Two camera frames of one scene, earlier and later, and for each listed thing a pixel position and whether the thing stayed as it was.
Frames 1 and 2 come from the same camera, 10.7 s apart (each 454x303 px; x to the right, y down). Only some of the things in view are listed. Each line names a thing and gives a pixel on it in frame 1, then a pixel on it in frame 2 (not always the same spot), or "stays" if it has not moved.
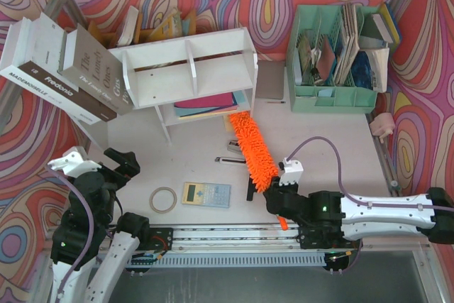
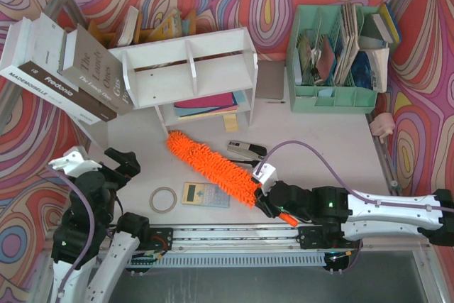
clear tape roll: [157, 189] stays
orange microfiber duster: [258, 157] → [232, 179]
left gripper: [115, 169] stays
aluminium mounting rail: [236, 238] stays
